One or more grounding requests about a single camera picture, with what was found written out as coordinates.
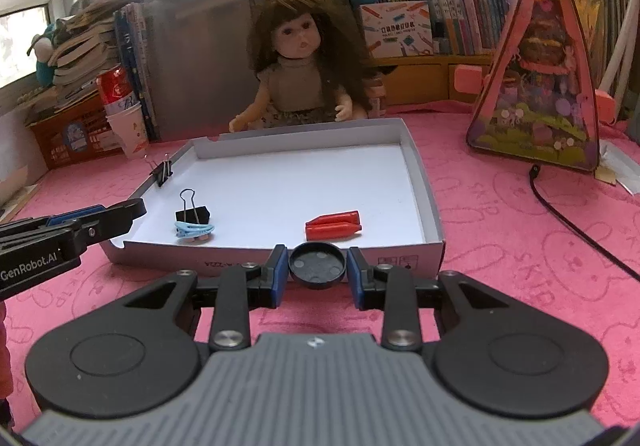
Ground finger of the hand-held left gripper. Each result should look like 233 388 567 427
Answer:
46 205 108 228
75 200 148 249

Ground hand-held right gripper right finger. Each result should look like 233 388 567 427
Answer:
347 246 521 352

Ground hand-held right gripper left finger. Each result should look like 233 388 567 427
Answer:
117 243 290 352

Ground black round lid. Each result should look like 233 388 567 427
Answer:
289 241 347 289

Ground red crayon shaped case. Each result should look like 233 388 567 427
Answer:
305 221 362 241
312 210 361 227

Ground black binder clip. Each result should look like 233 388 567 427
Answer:
175 189 211 225
145 153 174 187

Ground light blue hair clip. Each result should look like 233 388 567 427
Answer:
174 221 215 243

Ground white cardboard box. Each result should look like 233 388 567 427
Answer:
101 117 446 279

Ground orange plastic basket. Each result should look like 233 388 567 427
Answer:
27 91 126 170

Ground white paper cup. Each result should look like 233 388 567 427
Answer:
105 101 151 159

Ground red drink can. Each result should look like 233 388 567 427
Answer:
96 65 141 116

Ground upright blue books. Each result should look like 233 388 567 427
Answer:
114 1 163 143

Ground pink printed blanket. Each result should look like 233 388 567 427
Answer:
0 104 640 427

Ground blue plush toy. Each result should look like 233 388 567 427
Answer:
32 21 63 87

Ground pile of stacked books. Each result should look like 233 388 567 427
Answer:
47 0 126 112

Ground grey plastic storage box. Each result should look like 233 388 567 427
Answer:
142 0 281 143

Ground brown haired doll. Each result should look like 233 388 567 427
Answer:
229 0 373 133

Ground brown cardboard organiser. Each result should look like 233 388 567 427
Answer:
367 54 496 107

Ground pink triangular toy bag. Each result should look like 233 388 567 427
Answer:
452 0 616 172

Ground white pencil print box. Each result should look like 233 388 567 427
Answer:
359 0 435 60

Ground white paper scraps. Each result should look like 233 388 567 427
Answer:
597 141 640 194

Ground black cable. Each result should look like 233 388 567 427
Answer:
527 165 640 284

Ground white plastic pipe frame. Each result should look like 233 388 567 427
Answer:
595 0 640 102

